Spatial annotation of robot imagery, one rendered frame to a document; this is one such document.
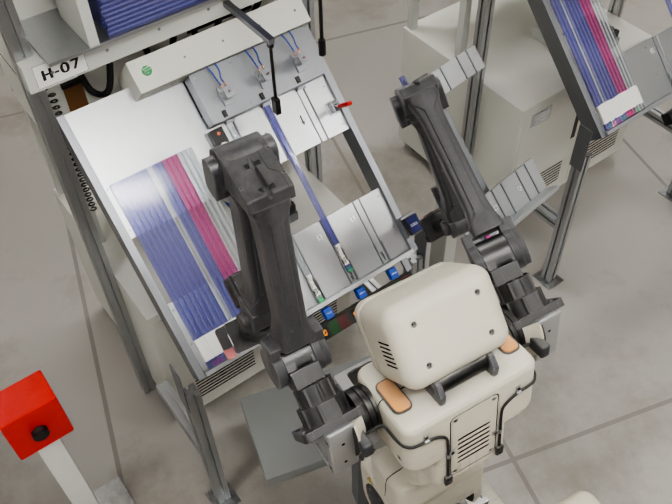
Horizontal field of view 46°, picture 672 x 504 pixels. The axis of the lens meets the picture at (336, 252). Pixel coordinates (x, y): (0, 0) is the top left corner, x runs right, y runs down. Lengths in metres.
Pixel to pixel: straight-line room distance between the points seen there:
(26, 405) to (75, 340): 1.09
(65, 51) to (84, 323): 1.47
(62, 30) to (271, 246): 0.92
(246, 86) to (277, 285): 0.91
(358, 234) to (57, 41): 0.89
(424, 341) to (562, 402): 1.61
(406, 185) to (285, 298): 2.21
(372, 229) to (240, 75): 0.54
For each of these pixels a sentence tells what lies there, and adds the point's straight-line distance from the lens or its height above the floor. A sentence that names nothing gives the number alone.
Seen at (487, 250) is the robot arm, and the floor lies 1.27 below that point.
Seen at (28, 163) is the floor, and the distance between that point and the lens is 3.82.
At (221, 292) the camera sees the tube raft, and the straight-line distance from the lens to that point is 2.01.
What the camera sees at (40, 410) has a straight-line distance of 2.01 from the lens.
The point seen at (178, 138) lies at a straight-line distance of 2.04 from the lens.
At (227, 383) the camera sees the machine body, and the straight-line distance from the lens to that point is 2.71.
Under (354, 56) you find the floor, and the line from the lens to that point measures 4.13.
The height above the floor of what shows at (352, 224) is 0.81.
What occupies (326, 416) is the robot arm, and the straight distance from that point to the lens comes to 1.35.
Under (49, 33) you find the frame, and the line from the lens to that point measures 1.94.
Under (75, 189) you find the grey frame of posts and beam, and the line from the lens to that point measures 2.14.
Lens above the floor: 2.40
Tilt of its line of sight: 49 degrees down
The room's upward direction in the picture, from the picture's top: 2 degrees counter-clockwise
